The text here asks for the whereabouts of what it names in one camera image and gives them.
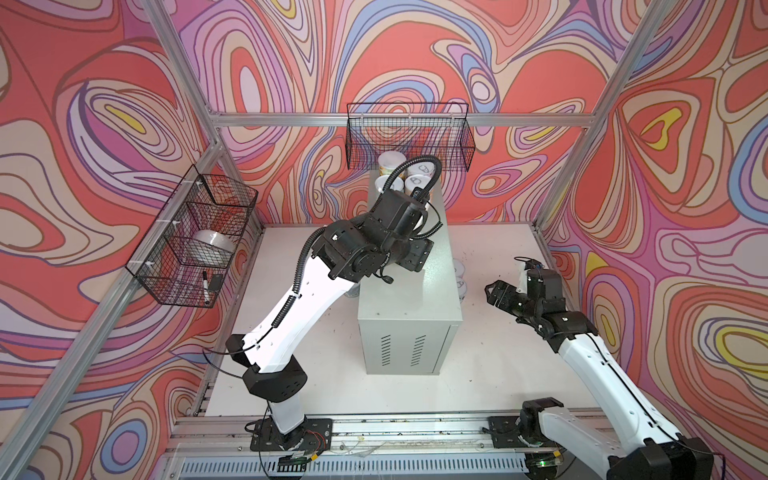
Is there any green circuit board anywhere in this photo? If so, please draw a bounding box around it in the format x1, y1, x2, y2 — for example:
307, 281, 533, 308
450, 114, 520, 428
526, 452, 563, 469
277, 454, 318, 472

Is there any black wire basket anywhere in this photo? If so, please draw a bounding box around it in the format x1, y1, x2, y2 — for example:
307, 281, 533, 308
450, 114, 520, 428
345, 100, 476, 172
125, 166, 258, 308

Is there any black wire basket left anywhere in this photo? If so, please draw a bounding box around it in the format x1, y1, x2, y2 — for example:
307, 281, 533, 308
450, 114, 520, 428
125, 166, 258, 308

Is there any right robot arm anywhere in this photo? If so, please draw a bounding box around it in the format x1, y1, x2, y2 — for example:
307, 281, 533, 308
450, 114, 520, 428
484, 257, 717, 479

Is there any green circuit board right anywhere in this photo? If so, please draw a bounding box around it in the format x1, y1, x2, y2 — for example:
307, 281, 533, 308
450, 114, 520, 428
526, 452, 563, 469

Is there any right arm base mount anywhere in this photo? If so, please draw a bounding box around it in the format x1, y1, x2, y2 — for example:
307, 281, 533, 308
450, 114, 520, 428
482, 416, 562, 451

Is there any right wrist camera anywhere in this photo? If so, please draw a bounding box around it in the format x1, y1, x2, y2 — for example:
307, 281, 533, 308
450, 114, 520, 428
517, 256, 544, 290

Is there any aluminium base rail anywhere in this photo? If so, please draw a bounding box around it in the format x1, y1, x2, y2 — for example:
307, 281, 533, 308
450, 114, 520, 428
173, 413, 655, 480

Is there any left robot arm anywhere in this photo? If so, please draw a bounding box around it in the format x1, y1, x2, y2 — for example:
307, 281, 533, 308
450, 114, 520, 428
224, 155, 443, 438

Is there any orange green labelled can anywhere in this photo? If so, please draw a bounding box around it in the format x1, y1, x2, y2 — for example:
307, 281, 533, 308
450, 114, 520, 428
377, 150, 407, 175

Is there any peach labelled can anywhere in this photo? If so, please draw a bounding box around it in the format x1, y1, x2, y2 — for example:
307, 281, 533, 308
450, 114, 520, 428
404, 174, 431, 195

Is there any can right row back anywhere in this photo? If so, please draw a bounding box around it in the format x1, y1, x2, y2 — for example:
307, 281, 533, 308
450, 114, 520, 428
453, 259, 465, 278

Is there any pink labelled can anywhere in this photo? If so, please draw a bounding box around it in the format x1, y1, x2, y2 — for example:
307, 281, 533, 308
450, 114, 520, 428
406, 161, 435, 177

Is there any silver tape roll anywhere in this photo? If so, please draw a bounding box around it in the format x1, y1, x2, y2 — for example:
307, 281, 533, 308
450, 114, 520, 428
189, 229, 236, 265

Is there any grey metal cabinet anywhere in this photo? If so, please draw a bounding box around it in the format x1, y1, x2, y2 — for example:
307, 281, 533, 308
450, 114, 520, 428
358, 169, 464, 377

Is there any green circuit board left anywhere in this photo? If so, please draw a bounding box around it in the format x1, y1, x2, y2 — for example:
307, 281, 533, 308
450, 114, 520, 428
277, 454, 318, 472

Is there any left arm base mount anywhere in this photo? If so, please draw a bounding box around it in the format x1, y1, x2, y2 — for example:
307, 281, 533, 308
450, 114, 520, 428
244, 416, 333, 453

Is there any black wire basket back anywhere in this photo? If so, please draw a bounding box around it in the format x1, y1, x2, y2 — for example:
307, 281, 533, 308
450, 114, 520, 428
345, 100, 476, 172

